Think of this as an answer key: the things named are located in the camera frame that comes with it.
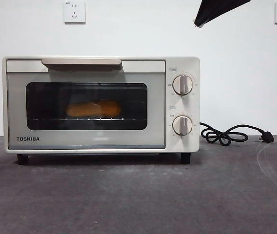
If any yellow corn cob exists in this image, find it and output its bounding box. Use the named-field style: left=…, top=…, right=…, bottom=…
left=66, top=100, right=122, bottom=117

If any glass oven door with handle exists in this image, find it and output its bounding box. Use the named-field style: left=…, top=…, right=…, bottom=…
left=6, top=58, right=166, bottom=150

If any cream oven knob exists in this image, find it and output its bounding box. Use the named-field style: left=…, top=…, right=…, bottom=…
left=172, top=115, right=193, bottom=137
left=172, top=74, right=194, bottom=96

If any cream Toshiba toaster oven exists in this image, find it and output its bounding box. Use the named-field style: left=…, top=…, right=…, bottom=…
left=2, top=56, right=201, bottom=164

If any metal wire oven rack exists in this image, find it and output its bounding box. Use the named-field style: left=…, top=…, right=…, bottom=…
left=32, top=117, right=147, bottom=122

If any black power cable with plug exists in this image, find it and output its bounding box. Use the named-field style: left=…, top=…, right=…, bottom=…
left=200, top=121, right=275, bottom=147

